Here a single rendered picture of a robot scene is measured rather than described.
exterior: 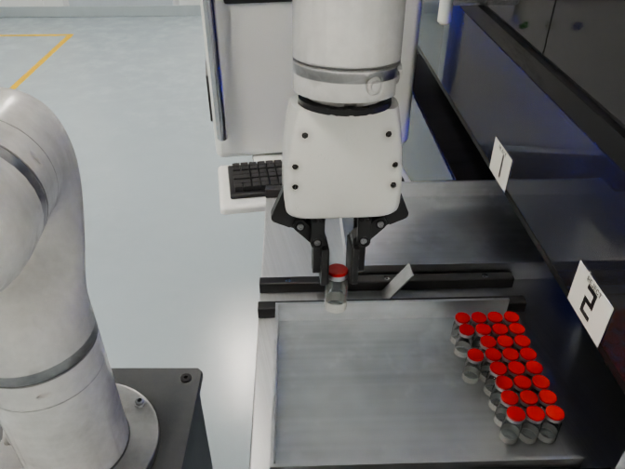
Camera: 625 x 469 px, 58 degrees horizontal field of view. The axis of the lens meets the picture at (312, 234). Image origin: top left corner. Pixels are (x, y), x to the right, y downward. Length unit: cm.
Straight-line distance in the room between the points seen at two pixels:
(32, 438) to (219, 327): 150
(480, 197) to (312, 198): 72
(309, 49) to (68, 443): 47
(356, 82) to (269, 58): 94
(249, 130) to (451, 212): 56
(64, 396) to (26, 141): 25
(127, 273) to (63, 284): 186
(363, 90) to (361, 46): 3
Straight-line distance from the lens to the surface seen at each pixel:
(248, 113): 140
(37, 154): 53
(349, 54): 42
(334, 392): 75
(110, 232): 271
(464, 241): 103
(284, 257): 96
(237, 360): 199
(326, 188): 47
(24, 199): 48
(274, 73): 137
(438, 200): 113
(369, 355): 80
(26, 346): 58
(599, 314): 72
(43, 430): 66
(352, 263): 52
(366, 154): 46
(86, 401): 65
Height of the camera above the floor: 147
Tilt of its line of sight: 35 degrees down
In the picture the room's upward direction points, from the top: straight up
